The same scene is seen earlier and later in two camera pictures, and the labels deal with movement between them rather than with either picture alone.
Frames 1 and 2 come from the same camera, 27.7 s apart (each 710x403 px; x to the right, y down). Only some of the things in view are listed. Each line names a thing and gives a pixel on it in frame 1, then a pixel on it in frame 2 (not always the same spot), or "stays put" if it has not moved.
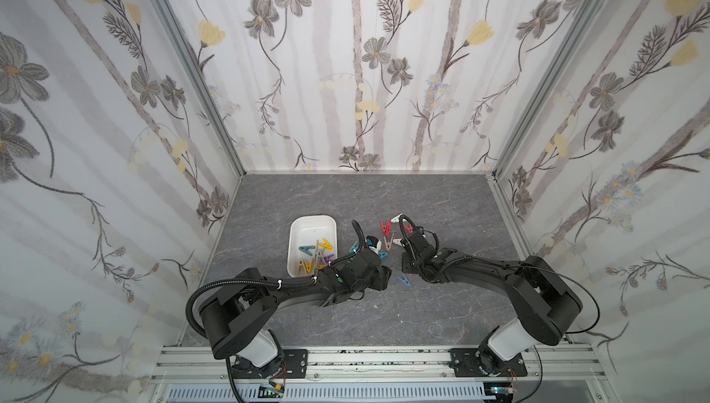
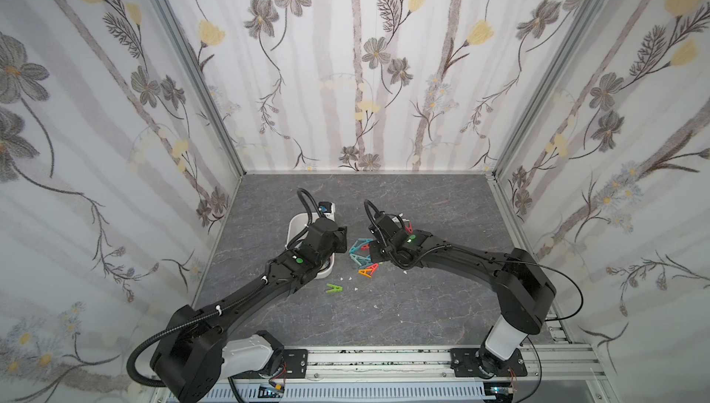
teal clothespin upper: x=354 y=248 stays put
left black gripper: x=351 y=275 -> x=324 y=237
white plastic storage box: x=305 y=230 stays put
